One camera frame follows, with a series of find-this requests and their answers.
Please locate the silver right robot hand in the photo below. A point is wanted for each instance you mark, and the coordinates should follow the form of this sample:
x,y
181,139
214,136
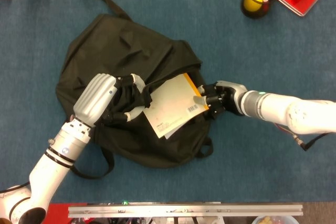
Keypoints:
x,y
228,95

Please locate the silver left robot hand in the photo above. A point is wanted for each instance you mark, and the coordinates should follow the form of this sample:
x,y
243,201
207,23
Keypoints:
x,y
94,95

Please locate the black fabric backpack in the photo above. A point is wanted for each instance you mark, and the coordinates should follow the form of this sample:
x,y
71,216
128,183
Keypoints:
x,y
110,40

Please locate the yellow white notebook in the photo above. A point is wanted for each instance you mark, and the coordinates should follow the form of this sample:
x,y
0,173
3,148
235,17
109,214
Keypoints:
x,y
170,106

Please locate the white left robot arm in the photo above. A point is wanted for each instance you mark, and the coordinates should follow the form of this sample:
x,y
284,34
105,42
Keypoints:
x,y
52,163

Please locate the blue felt table cloth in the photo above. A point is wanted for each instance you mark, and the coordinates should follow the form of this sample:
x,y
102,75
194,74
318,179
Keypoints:
x,y
262,169

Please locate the yellow foam ball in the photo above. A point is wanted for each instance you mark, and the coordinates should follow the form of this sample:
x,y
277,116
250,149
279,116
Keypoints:
x,y
252,0

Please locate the red box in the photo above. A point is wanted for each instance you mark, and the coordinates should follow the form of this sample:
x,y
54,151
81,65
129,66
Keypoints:
x,y
60,213

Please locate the pale plastic tub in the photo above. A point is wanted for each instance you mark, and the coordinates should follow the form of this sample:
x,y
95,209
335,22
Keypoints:
x,y
275,221

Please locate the aluminium rail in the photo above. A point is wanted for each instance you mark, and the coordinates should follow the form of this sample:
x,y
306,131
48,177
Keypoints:
x,y
183,211

